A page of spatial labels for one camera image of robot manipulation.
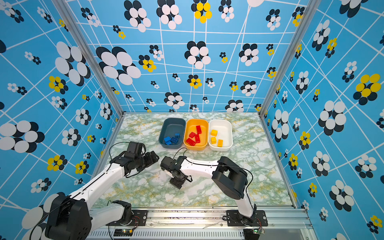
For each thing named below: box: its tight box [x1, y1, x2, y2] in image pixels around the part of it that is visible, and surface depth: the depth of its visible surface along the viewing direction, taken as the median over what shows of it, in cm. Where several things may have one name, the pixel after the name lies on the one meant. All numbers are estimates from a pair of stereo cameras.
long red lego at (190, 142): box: [186, 137, 196, 146], surface depth 103 cm
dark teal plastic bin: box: [158, 117, 186, 149], surface depth 104 cm
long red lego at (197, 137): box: [195, 132, 202, 144], surface depth 105 cm
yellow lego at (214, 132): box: [210, 129, 218, 137], surface depth 109 cm
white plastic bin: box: [208, 119, 233, 152], surface depth 105 cm
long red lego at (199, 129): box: [196, 125, 202, 135], surface depth 110 cm
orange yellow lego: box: [218, 139, 224, 148], surface depth 103 cm
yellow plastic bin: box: [183, 119, 209, 151], surface depth 107 cm
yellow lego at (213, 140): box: [210, 137, 217, 145], surface depth 102 cm
